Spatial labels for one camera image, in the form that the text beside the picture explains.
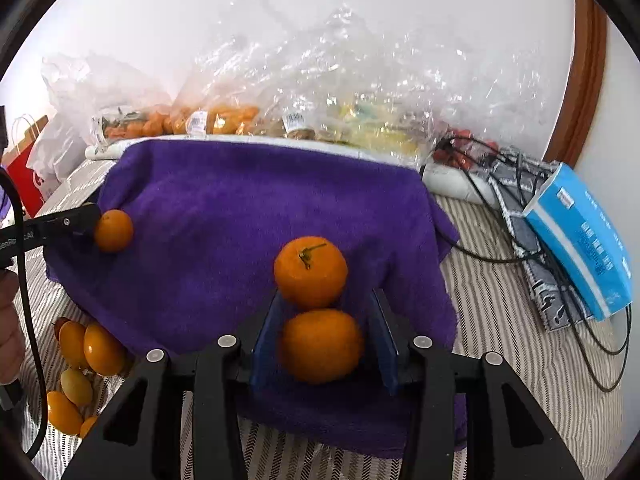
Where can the purple towel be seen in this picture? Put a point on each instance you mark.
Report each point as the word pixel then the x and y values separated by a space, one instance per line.
pixel 225 220

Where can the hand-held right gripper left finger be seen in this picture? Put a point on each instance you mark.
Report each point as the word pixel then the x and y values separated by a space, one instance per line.
pixel 267 345

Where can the clear bag of oranges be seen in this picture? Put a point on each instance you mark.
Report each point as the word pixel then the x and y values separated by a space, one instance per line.
pixel 225 115

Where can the blue tissue box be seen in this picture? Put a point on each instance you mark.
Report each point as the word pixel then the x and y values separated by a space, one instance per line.
pixel 580 240

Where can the clear bag of kiwis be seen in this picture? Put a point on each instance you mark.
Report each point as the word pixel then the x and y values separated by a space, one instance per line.
pixel 300 134

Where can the clear bag of yellow fruit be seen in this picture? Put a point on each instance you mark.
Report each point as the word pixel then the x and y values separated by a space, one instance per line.
pixel 380 135

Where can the clear bag of leafy mandarins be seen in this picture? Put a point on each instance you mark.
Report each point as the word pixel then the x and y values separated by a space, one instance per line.
pixel 125 127

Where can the red paper bag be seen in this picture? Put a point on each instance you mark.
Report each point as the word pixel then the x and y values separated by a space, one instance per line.
pixel 25 185

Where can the wooden door frame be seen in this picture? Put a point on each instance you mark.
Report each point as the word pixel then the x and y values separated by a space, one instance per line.
pixel 582 85

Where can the clear bag of red tomatoes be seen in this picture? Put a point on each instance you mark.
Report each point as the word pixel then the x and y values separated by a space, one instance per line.
pixel 450 152

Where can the orange with stem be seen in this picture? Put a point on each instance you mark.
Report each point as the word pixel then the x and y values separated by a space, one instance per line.
pixel 310 272

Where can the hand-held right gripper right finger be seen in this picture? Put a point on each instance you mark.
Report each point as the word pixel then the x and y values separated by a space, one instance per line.
pixel 387 345

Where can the grey plastic bag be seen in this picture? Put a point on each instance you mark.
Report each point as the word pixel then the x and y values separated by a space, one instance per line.
pixel 55 145

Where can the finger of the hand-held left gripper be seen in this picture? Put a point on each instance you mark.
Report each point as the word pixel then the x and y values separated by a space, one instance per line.
pixel 65 222

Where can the person's left hand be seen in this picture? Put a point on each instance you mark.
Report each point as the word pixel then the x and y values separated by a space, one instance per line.
pixel 9 330

